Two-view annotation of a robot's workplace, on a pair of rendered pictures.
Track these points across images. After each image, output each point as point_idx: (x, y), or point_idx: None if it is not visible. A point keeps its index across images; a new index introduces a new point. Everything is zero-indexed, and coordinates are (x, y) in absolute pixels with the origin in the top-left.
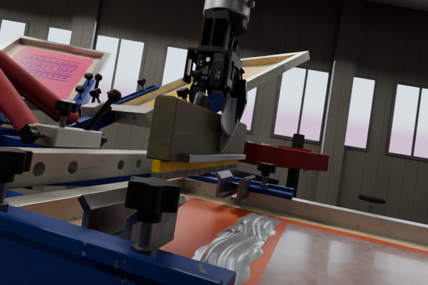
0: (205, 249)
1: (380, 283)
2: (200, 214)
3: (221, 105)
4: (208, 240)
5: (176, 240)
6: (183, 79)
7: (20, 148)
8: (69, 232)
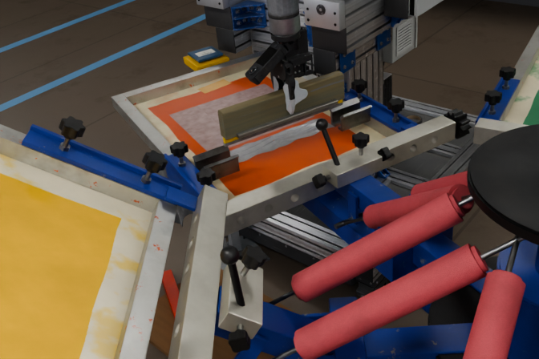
0: (310, 134)
1: None
2: (268, 167)
3: (283, 82)
4: (299, 140)
5: (317, 141)
6: (313, 73)
7: (389, 145)
8: (377, 102)
